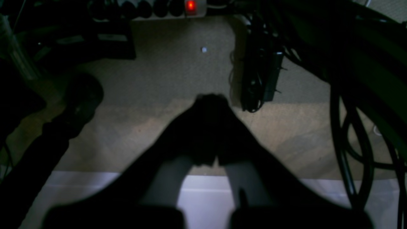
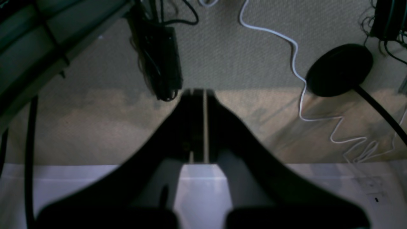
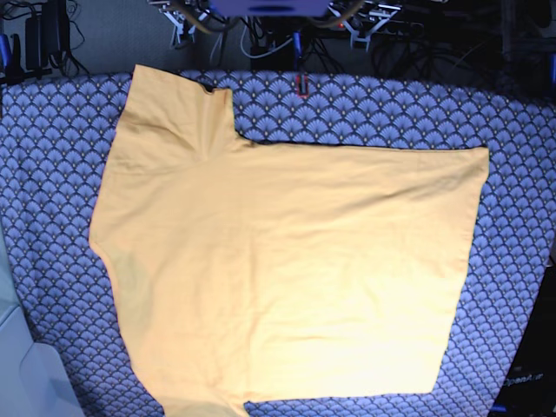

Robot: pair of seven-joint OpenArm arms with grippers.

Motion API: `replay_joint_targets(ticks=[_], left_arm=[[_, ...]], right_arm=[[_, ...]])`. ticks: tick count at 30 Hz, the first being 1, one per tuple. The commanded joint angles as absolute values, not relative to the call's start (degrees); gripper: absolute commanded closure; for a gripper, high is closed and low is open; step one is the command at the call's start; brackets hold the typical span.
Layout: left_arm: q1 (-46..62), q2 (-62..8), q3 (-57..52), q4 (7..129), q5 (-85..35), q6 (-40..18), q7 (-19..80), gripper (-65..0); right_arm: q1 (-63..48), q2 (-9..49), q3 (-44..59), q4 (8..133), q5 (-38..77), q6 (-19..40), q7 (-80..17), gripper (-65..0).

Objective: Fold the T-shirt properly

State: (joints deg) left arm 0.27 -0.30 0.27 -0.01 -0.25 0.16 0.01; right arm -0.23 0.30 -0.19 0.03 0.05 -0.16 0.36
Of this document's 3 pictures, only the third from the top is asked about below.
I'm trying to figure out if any red and black clamp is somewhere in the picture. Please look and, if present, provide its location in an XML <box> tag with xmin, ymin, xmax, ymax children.
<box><xmin>295</xmin><ymin>74</ymin><xmax>309</xmax><ymax>98</ymax></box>

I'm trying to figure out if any blue box overhead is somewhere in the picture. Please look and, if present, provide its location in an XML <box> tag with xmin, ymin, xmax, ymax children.
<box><xmin>210</xmin><ymin>0</ymin><xmax>330</xmax><ymax>17</ymax></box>

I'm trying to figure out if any white bin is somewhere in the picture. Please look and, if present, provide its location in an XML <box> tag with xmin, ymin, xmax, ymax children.
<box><xmin>1</xmin><ymin>243</ymin><xmax>83</xmax><ymax>416</ymax></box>

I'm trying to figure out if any yellow T-shirt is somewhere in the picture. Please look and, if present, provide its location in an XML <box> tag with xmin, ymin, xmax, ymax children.
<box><xmin>89</xmin><ymin>65</ymin><xmax>489</xmax><ymax>416</ymax></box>

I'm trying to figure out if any blue handled clamp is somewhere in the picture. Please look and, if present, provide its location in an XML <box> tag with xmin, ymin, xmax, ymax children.
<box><xmin>292</xmin><ymin>30</ymin><xmax>302</xmax><ymax>71</ymax></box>

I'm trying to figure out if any black power strip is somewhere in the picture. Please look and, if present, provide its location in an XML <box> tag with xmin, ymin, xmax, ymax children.
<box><xmin>331</xmin><ymin>15</ymin><xmax>425</xmax><ymax>43</ymax></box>

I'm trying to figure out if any blue fan-patterned table cloth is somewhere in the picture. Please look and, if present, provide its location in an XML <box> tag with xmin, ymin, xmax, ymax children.
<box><xmin>1</xmin><ymin>70</ymin><xmax>555</xmax><ymax>416</ymax></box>

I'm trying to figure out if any black OpenArm box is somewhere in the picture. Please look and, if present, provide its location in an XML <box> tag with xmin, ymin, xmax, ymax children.
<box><xmin>490</xmin><ymin>266</ymin><xmax>555</xmax><ymax>416</ymax></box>

